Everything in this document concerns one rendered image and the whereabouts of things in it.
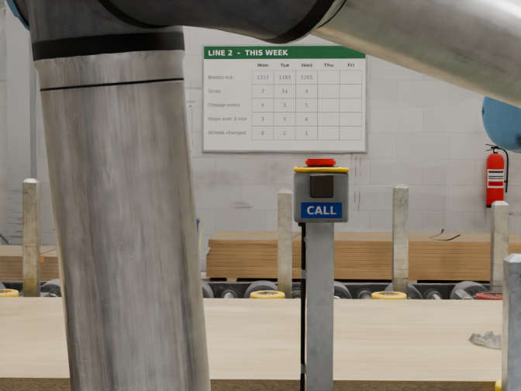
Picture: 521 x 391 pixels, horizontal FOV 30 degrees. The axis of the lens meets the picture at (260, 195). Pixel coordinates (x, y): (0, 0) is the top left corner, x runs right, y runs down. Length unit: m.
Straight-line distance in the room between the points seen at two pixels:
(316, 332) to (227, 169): 7.28
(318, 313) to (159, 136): 0.60
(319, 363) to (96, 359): 0.58
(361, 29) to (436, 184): 7.83
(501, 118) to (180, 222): 0.48
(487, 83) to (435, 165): 7.69
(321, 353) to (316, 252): 0.13
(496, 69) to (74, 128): 0.34
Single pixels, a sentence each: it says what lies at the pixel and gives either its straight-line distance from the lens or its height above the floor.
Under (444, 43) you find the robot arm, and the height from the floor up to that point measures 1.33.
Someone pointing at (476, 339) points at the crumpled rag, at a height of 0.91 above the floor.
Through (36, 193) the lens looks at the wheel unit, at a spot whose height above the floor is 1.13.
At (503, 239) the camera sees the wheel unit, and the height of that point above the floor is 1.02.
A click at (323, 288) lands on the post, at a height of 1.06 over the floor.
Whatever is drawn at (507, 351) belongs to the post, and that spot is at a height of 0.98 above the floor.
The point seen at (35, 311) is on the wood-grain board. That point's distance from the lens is 2.10.
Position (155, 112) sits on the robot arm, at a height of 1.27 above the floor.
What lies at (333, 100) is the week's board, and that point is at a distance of 8.46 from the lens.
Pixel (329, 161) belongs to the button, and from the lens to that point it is 1.25.
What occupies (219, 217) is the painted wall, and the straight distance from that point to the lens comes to 8.56.
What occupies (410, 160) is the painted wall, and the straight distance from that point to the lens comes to 8.50.
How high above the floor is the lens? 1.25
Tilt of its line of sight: 3 degrees down
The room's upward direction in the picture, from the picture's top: straight up
